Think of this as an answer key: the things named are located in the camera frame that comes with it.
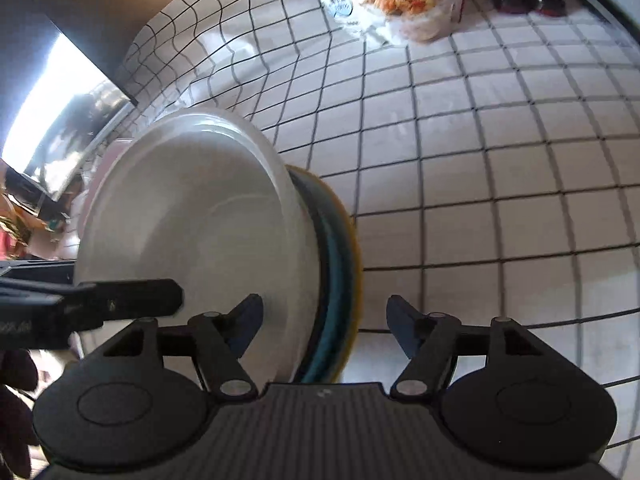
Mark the cream bowl with orange rim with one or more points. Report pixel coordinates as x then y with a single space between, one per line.
354 285

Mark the person's left hand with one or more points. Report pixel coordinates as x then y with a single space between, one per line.
17 410

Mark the white floral bowl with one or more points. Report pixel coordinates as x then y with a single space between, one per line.
200 220

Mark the blue bowl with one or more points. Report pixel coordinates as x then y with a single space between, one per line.
331 280

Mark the black computer monitor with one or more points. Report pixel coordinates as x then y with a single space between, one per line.
60 85

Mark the dark clutter beside monitor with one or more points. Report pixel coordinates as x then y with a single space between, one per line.
25 220

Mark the white checked tablecloth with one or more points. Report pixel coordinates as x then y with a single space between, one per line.
475 160

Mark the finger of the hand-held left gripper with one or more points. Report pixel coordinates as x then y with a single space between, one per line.
135 300

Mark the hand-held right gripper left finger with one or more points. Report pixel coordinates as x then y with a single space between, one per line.
247 321

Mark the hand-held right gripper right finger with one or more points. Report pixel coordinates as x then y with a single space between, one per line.
401 321

